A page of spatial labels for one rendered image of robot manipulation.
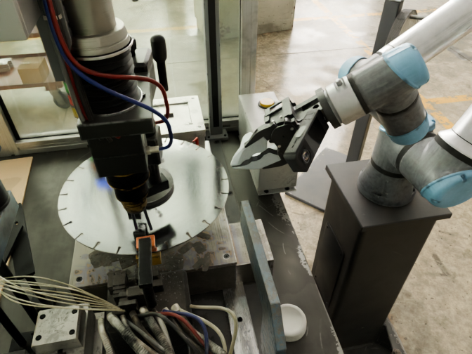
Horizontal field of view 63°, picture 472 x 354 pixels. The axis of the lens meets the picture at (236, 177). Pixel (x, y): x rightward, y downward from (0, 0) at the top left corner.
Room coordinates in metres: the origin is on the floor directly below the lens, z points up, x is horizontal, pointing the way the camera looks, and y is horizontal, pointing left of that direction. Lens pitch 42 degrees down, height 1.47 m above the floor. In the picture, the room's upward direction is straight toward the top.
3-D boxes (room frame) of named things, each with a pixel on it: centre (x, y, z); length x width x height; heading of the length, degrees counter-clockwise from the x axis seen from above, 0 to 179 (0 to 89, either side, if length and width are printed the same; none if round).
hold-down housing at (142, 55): (0.49, 0.14, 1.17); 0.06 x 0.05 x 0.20; 2
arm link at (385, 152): (0.77, -0.41, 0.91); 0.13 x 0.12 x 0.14; 18
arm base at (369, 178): (0.78, -0.41, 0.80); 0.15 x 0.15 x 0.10
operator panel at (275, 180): (0.89, -0.09, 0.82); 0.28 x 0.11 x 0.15; 11
